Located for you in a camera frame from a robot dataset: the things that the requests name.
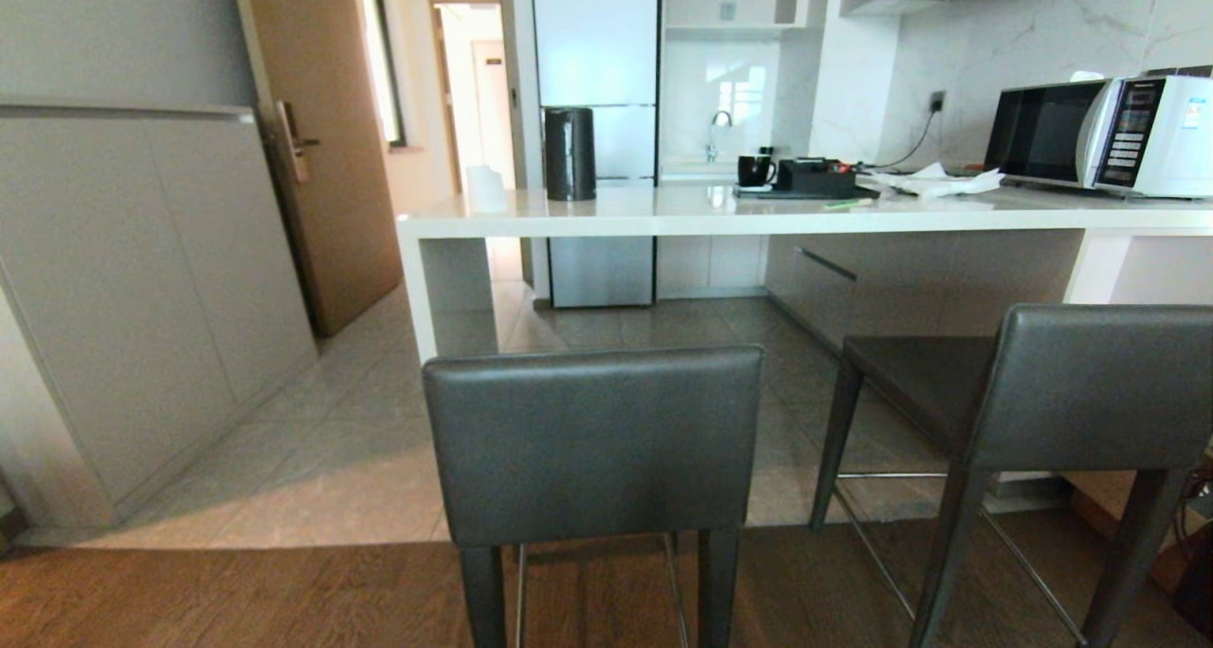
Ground grey leather bar stool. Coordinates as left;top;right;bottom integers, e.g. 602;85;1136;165
809;303;1213;648
422;345;766;648

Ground white kitchen counter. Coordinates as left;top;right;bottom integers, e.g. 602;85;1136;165
395;186;1213;365

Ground black electric kettle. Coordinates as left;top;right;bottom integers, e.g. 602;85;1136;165
544;107;598;202

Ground chrome sink faucet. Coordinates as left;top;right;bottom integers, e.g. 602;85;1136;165
703;110;734;164

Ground black tray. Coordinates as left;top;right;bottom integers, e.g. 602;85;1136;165
732;184;881;201

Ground black organizer box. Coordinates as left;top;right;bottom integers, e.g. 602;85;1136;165
775;158;860;194

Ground white refrigerator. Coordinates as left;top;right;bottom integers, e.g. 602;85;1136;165
530;0;661;310

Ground grey base cabinet drawers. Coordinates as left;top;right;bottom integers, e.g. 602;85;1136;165
764;231;1085;357

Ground brown wooden door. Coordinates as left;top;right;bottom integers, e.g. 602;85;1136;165
230;0;404;338

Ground white crumpled paper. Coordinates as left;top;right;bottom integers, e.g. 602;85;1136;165
870;162;1004;200

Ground grey storage cabinet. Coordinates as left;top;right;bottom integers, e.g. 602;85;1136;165
0;102;319;531

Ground white microwave oven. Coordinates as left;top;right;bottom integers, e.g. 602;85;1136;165
984;74;1213;200

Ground black power cable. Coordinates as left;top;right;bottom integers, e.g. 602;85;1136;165
858;108;941;171

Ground metal door handle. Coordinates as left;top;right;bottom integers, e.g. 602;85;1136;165
275;100;321;185

